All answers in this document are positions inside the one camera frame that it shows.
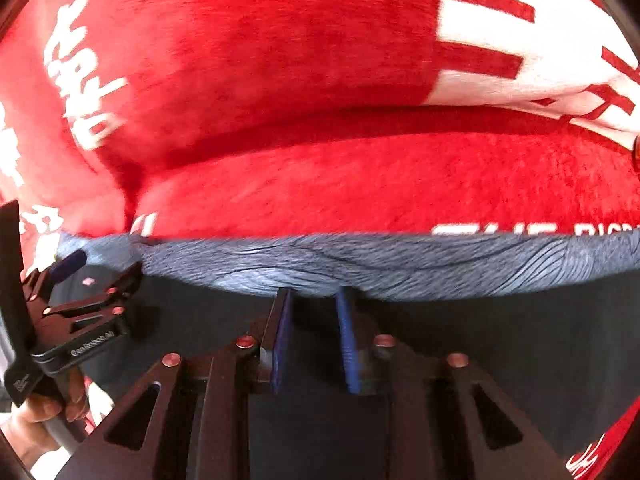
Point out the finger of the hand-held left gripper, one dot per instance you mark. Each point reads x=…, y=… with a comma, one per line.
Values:
x=67, y=266
x=107, y=300

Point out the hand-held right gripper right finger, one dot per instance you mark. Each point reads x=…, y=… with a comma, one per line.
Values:
x=347, y=345

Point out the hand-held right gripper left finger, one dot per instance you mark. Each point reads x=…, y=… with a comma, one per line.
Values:
x=281, y=340

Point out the black pants with grey waistband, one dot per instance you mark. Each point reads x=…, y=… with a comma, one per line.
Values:
x=500, y=340

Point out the person's left hand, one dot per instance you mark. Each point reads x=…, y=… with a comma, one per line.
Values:
x=37, y=412

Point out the red printed blanket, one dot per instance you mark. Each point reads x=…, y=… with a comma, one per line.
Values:
x=300, y=60

